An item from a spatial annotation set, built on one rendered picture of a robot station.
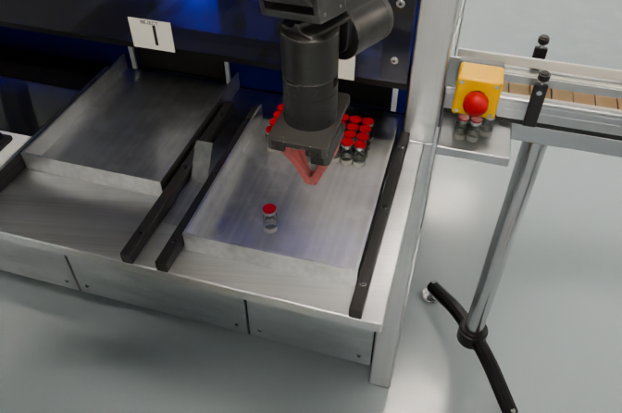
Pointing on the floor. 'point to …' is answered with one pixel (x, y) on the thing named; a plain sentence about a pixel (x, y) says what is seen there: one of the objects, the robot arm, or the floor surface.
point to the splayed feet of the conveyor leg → (434, 292)
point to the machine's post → (422, 121)
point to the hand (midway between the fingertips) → (311, 178)
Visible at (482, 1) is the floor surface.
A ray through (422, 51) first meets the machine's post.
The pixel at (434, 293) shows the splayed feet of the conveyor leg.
